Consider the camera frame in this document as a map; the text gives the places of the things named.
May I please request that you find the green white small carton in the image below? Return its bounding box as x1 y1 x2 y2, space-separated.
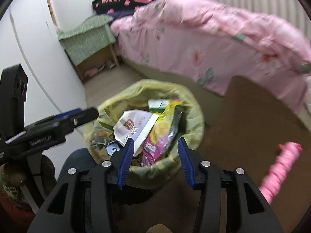
148 99 170 113

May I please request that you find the pink slipper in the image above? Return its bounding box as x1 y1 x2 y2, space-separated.
84 67 99 78

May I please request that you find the gloved left hand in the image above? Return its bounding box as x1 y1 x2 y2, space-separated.
1 155 56 227

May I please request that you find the blue white milk carton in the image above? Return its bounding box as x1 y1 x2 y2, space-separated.
106 141 123 156

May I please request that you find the white paper food bag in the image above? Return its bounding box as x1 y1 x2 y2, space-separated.
113 110 159 156

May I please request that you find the black pink kitty pillow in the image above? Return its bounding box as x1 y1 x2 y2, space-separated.
92 0 156 19

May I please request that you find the white sneaker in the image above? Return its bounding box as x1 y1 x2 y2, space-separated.
104 60 116 69

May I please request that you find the pink floral quilt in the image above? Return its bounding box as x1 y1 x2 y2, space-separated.
111 0 310 112

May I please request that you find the yellow trash bag bin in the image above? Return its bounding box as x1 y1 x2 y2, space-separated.
84 79 204 189

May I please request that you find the blue jeans leg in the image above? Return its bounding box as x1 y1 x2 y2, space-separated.
58 148 97 182

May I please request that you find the purple chips packet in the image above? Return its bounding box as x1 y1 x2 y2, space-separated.
140 99 183 167

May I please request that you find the beige bed base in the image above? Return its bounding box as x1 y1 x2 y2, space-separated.
121 57 222 99

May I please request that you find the pink rolled towel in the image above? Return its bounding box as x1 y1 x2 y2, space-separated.
259 142 303 204

